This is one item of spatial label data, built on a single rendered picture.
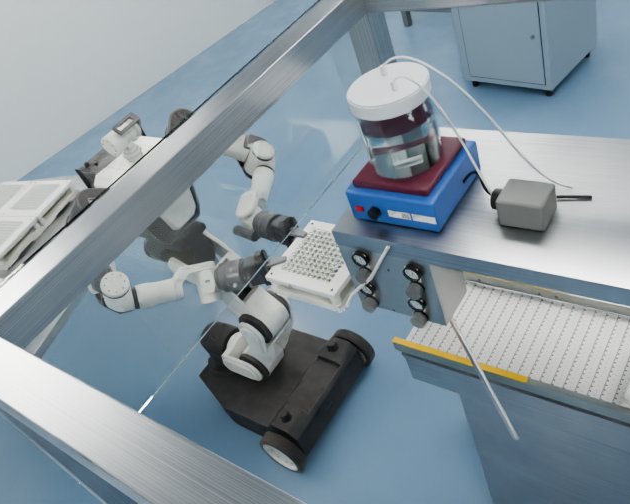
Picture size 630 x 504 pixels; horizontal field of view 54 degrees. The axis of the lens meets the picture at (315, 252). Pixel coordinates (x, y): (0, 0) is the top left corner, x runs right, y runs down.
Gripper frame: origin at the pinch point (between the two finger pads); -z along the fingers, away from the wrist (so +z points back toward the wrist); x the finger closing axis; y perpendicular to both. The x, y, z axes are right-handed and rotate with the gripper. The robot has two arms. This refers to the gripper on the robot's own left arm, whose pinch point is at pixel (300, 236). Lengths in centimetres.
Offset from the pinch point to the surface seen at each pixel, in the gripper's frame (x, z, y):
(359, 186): -39, -48, 11
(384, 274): -21, -52, 16
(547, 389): 10, -81, 9
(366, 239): -30, -51, 17
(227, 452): 99, 51, 48
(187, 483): -67, -92, 74
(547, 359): 14, -76, 0
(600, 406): 10, -92, 8
